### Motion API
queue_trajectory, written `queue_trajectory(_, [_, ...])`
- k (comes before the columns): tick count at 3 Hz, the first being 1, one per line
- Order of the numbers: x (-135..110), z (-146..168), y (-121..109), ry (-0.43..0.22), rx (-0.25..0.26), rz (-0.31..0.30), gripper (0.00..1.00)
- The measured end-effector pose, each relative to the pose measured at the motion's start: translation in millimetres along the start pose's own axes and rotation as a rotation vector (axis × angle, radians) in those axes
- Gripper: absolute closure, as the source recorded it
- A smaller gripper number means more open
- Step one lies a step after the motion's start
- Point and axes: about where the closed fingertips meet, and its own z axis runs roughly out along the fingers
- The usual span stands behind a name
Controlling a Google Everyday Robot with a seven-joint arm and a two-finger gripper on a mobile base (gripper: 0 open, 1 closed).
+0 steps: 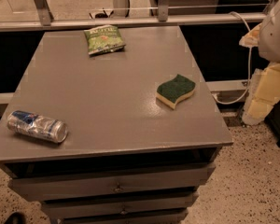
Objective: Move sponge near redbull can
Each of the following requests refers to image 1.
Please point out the grey drawer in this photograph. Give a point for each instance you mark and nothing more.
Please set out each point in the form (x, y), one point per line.
(149, 217)
(121, 206)
(113, 182)

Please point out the top grey drawer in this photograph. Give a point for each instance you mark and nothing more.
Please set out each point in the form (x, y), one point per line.
(113, 182)

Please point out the silver blue redbull can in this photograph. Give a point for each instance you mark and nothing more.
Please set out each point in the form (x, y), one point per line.
(37, 126)

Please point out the dark shoe tip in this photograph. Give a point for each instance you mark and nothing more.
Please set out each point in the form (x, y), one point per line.
(16, 218)

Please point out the green snack bag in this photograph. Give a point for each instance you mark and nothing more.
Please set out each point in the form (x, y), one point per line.
(103, 39)

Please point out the grey metal rail frame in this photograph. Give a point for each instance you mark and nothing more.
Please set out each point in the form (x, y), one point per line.
(52, 15)

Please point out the green and yellow sponge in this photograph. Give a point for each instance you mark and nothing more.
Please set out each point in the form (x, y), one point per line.
(176, 90)

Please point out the bottom grey drawer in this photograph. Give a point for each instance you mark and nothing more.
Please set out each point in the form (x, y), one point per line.
(149, 217)

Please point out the grey drawer cabinet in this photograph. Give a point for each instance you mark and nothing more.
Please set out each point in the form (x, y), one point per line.
(109, 104)

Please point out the middle grey drawer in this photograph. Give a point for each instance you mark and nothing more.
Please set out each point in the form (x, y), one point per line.
(121, 206)

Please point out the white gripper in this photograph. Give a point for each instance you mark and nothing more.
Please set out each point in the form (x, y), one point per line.
(275, 34)

